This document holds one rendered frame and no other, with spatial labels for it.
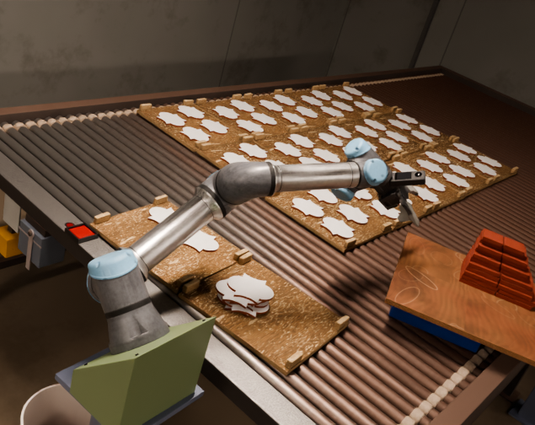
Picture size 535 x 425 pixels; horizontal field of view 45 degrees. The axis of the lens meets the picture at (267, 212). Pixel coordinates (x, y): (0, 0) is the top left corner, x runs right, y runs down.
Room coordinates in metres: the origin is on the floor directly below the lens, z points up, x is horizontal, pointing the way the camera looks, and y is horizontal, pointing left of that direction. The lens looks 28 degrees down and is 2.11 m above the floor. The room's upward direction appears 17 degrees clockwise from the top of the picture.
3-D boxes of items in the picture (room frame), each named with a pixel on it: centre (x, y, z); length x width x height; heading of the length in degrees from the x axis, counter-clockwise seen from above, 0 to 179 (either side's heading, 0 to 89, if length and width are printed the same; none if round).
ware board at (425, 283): (1.90, -0.72, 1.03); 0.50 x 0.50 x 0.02; 79
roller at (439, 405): (1.99, 0.16, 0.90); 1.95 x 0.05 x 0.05; 56
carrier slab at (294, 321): (1.62, -0.08, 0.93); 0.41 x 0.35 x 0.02; 61
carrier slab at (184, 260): (1.83, 0.28, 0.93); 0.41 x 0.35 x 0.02; 60
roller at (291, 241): (2.20, 0.03, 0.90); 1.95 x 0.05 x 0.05; 56
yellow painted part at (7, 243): (1.93, 0.87, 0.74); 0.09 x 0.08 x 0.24; 56
